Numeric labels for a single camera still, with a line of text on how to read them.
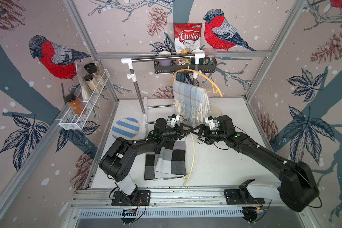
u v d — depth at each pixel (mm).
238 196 722
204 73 1108
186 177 785
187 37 782
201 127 724
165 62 831
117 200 725
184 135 818
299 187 406
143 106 978
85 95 707
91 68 789
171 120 815
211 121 770
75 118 812
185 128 777
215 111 1104
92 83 762
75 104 661
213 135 698
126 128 1033
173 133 740
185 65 842
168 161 852
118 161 462
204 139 729
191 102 865
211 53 856
